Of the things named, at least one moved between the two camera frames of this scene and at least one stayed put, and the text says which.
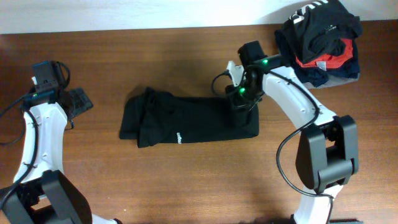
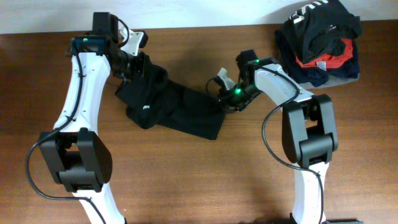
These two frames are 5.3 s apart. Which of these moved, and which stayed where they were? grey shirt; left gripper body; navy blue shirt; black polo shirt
Moved: black polo shirt; left gripper body
Stayed: navy blue shirt; grey shirt
